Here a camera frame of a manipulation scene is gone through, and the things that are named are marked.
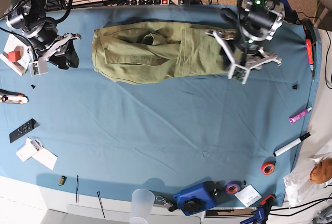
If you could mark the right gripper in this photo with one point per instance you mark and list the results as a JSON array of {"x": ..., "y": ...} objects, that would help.
[{"x": 52, "y": 48}]

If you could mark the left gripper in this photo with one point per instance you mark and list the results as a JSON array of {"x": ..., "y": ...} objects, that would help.
[{"x": 239, "y": 63}]

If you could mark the olive green t-shirt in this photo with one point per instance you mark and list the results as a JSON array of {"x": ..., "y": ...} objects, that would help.
[{"x": 150, "y": 52}]

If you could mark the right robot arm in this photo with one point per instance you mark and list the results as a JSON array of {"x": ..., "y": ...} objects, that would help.
[{"x": 23, "y": 16}]

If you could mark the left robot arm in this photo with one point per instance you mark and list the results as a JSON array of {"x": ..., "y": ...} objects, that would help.
[{"x": 255, "y": 22}]

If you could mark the red cube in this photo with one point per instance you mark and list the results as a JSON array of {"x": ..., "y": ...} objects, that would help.
[{"x": 14, "y": 56}]

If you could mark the orange white utility knife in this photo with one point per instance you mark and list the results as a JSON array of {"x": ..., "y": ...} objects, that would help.
[{"x": 13, "y": 97}]

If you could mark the black remote control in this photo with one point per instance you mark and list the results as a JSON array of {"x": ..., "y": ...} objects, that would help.
[{"x": 22, "y": 130}]

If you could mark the white power strip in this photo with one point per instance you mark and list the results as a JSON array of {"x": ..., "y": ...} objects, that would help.
[{"x": 139, "y": 2}]

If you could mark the blue table cloth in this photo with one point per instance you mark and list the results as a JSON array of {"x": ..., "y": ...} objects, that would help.
[{"x": 164, "y": 137}]

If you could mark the orange screwdriver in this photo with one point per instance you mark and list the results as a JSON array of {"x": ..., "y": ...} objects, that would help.
[{"x": 310, "y": 56}]

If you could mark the pink tube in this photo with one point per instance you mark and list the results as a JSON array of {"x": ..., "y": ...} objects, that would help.
[{"x": 300, "y": 115}]

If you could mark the black orange clamp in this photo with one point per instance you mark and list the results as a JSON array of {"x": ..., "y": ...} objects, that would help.
[{"x": 309, "y": 30}]

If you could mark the white paper sheet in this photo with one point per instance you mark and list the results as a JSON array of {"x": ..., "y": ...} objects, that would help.
[{"x": 43, "y": 156}]

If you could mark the white card package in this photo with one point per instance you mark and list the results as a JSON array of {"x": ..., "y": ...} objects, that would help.
[{"x": 28, "y": 150}]

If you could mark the white black marker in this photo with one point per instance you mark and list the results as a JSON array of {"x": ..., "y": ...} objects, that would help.
[{"x": 291, "y": 145}]

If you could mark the red tape roll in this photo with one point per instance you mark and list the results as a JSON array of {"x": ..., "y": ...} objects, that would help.
[{"x": 268, "y": 168}]

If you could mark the small green battery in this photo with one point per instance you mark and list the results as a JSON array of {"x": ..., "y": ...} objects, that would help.
[{"x": 62, "y": 180}]

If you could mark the purple tape roll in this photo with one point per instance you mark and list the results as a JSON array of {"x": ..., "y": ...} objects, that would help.
[{"x": 232, "y": 187}]

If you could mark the white paper card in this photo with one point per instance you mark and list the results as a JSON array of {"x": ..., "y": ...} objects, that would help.
[{"x": 248, "y": 196}]

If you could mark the black zip tie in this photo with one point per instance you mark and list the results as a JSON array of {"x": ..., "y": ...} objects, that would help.
[
  {"x": 77, "y": 187},
  {"x": 100, "y": 202}
]

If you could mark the blue plastic box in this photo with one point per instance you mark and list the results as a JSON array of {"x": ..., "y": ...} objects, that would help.
[{"x": 195, "y": 199}]

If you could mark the orange furry object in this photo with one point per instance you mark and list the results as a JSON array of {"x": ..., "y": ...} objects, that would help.
[{"x": 321, "y": 172}]

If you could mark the white plastic bag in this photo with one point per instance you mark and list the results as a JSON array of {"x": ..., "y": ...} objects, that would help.
[{"x": 298, "y": 186}]

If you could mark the metal carabiner keyring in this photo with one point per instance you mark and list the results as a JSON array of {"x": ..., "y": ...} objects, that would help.
[{"x": 164, "y": 200}]

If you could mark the blue orange bar clamp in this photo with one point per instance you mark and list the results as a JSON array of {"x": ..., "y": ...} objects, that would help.
[{"x": 262, "y": 212}]

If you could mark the translucent plastic cup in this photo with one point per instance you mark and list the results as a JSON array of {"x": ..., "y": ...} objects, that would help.
[{"x": 141, "y": 206}]

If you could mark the blue clamp handle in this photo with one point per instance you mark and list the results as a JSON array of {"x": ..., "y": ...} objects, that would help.
[{"x": 291, "y": 15}]

